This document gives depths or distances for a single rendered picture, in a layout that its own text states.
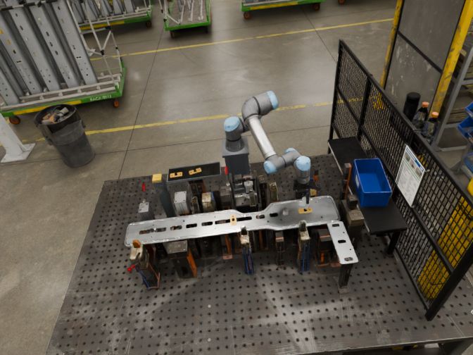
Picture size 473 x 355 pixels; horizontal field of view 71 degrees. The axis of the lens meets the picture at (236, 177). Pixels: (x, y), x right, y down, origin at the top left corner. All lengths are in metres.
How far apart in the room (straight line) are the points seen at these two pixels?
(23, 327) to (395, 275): 2.99
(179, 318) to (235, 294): 0.37
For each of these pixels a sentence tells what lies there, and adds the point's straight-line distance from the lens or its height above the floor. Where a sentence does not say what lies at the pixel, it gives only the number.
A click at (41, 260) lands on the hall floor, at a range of 3.94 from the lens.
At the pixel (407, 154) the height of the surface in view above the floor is 1.40.
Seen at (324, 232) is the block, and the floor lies 0.98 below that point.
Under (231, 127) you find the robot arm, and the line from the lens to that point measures 2.36.
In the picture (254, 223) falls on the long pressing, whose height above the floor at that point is 1.00.
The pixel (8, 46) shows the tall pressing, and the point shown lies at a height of 1.07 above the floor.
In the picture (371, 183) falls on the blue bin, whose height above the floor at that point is 1.03.
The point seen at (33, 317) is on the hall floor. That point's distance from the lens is 3.59.
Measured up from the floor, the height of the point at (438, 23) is 1.40.
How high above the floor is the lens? 2.65
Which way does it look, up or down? 43 degrees down
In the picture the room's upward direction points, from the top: 9 degrees counter-clockwise
